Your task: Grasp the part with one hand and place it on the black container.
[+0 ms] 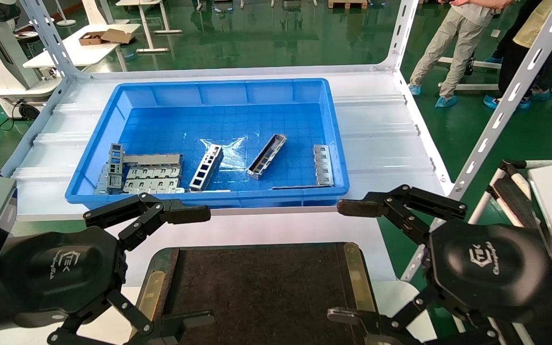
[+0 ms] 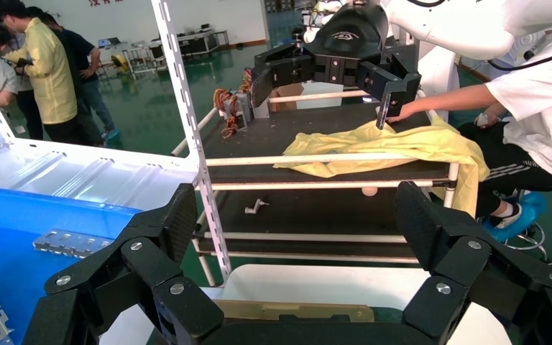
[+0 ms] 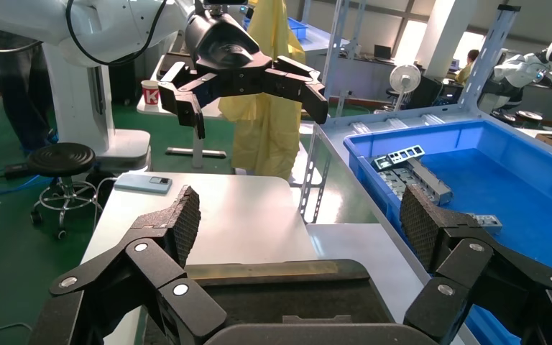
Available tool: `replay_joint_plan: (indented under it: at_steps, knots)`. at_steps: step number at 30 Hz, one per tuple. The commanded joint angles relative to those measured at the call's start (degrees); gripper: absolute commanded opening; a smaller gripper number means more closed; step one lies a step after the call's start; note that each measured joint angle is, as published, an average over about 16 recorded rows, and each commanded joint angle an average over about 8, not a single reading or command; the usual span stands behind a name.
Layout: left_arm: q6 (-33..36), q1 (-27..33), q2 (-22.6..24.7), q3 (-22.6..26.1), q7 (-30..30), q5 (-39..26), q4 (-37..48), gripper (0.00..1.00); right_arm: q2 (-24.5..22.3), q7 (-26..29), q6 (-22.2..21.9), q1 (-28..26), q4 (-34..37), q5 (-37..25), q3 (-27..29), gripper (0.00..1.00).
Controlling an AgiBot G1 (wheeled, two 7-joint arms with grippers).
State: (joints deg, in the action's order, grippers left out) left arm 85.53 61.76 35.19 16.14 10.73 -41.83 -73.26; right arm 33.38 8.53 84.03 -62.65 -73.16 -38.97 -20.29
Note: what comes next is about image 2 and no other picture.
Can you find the black stool chrome base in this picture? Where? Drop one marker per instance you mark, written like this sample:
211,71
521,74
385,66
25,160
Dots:
541,236

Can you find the dark workbench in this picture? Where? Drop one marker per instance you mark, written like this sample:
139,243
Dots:
200,43

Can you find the person in white shirt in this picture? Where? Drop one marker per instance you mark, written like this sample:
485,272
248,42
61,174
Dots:
542,119

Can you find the white box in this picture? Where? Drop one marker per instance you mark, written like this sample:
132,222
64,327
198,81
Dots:
326,104

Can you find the yellow blower fan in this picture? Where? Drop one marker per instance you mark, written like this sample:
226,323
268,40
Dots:
120,63

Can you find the person in yellow coat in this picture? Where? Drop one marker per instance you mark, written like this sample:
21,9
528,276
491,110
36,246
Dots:
47,71

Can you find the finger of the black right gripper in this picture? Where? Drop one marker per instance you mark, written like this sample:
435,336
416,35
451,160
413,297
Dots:
395,81
281,66

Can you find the black cart with white pipes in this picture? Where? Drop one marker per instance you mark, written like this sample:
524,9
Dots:
281,133

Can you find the beige round cap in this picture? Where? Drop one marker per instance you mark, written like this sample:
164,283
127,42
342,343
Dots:
369,191

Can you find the seated person hand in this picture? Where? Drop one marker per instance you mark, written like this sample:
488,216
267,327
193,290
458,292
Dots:
402,115

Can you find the white robot body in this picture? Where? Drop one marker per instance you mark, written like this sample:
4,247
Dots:
435,71

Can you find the yellow cloth garment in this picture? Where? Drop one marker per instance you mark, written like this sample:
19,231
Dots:
400,143

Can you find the white metal trolley frame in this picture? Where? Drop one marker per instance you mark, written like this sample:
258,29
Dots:
138,56

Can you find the blue shoe cover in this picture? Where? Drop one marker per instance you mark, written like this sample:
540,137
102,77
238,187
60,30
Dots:
528,214

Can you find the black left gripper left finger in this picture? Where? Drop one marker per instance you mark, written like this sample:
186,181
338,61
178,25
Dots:
152,266

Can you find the brown cardboard box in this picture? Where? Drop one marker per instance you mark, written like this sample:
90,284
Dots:
288,90

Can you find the white perforated metal rack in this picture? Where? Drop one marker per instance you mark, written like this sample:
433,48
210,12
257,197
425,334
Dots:
66,171

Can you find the seated person bare forearm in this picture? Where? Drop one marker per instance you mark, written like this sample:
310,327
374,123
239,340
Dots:
447,100

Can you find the person in navy shirt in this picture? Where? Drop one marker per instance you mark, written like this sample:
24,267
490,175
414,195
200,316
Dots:
85,62

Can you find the tan wooden board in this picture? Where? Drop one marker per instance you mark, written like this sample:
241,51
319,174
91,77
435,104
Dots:
266,310

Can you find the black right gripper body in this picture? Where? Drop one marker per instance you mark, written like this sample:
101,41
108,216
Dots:
347,47

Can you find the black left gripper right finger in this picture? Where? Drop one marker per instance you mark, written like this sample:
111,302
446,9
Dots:
471,266

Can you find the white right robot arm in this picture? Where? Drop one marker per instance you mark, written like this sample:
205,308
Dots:
447,24

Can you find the large blue plastic bin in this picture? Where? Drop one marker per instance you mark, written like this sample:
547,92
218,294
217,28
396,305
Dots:
0,238

